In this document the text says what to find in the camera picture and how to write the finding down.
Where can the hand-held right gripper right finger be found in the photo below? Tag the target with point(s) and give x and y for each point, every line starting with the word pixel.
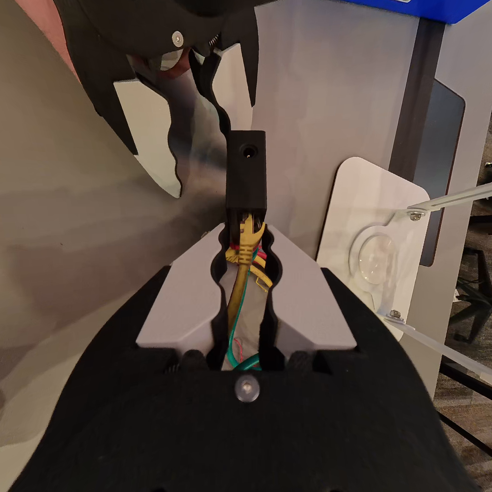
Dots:
pixel 307 307

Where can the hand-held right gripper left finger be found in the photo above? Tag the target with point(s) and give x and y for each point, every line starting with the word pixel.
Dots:
pixel 176 307

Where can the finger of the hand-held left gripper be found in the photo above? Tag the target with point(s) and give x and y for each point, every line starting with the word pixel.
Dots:
pixel 146 127
pixel 234 88

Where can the black ethernet port block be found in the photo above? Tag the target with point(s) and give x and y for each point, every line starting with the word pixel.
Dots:
pixel 246 176

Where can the person's left hand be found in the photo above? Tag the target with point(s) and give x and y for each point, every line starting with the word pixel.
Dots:
pixel 68 46

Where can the white base clear stand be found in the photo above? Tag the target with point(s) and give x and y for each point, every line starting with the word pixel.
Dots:
pixel 369 184

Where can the black office chair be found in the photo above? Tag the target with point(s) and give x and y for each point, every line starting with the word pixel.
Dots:
pixel 472 294

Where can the blue plastic bin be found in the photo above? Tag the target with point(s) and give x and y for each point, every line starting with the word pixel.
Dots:
pixel 422 7

